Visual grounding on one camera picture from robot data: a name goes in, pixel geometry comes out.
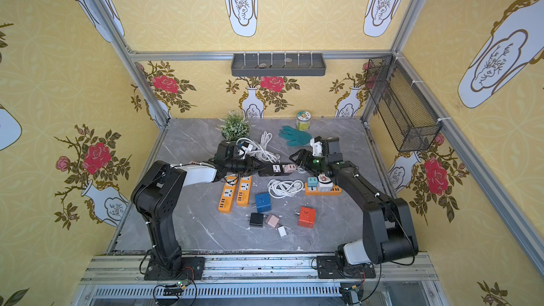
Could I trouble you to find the orange power strip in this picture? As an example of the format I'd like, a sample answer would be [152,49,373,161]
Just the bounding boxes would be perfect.
[218,176,238,214]
[236,176,252,207]
[305,182,342,196]

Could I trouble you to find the blue cube adapter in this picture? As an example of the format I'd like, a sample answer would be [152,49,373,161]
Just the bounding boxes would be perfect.
[255,193,272,213]

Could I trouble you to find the small pink plug adapter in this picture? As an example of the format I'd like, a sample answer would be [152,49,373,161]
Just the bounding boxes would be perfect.
[283,164,297,174]

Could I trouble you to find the black plug adapter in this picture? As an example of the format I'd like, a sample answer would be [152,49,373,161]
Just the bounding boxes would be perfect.
[249,212,264,228]

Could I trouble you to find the red cube adapter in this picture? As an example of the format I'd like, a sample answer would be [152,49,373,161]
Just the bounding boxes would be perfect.
[298,206,316,229]

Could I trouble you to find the small white plug adapter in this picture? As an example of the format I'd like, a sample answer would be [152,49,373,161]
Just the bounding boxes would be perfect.
[277,226,287,237]

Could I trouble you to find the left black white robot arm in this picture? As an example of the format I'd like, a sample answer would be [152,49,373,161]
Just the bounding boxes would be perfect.
[131,158,273,281]

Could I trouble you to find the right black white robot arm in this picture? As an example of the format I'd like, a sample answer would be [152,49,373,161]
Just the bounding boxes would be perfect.
[289,150,419,266]

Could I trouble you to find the white patterned plug adapter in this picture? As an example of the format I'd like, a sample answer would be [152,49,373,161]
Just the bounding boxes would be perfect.
[317,174,334,193]

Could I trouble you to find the teal plug adapter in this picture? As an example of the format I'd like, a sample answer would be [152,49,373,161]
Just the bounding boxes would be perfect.
[307,177,319,188]

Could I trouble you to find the potted green plant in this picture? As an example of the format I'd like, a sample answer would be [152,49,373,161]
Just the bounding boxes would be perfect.
[219,111,251,141]

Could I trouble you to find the green glove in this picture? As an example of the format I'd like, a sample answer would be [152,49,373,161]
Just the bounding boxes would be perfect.
[279,126,313,147]

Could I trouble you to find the white cable bundle left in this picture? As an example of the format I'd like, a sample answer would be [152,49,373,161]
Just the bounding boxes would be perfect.
[235,130,281,164]

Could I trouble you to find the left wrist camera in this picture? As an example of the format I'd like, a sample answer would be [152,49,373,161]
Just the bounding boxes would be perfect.
[214,140,252,160]

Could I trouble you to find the white coiled cable front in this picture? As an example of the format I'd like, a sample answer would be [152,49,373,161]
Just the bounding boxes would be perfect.
[266,179,306,199]

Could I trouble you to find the black wire basket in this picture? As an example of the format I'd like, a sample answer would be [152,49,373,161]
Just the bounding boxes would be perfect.
[369,55,442,152]

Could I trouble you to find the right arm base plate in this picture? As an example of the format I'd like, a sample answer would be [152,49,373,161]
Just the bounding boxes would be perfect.
[311,255,376,279]

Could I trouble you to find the grey wall shelf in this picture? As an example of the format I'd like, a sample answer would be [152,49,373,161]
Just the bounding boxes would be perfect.
[231,52,327,77]

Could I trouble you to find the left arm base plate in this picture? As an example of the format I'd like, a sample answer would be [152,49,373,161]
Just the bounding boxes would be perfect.
[144,256,205,281]

